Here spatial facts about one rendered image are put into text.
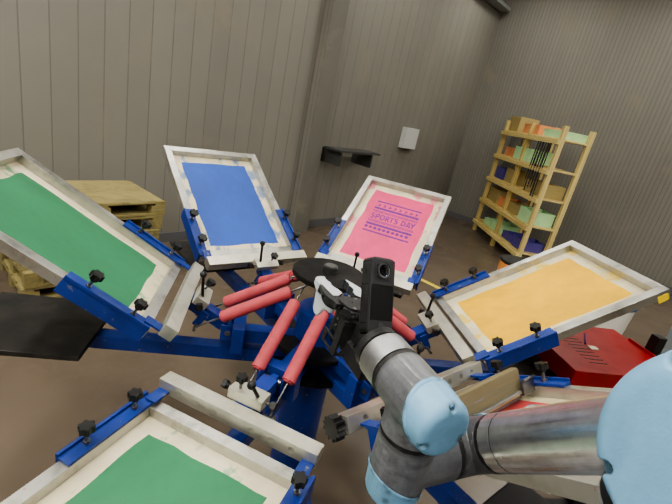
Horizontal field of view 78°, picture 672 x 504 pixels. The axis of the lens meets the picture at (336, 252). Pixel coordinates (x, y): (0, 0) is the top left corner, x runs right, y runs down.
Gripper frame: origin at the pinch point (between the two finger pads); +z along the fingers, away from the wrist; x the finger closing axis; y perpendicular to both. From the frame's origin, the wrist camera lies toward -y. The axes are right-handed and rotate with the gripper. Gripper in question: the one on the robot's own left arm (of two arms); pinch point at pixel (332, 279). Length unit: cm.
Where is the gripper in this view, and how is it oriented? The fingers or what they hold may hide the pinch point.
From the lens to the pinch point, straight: 76.0
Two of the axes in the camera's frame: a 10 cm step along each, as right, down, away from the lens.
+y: -3.2, 9.1, 2.6
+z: -3.9, -3.8, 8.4
